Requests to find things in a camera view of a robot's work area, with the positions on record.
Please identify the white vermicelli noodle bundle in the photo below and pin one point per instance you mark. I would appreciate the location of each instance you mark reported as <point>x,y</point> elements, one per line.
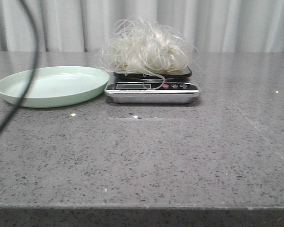
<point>144,47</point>

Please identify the black silver kitchen scale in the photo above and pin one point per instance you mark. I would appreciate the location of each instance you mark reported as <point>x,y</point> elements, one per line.
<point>169,88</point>

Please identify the light green plate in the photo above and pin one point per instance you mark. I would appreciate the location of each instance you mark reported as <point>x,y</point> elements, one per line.
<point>55,86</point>

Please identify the white pleated curtain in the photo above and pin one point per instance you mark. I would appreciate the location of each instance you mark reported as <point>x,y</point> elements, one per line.
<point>209,25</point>

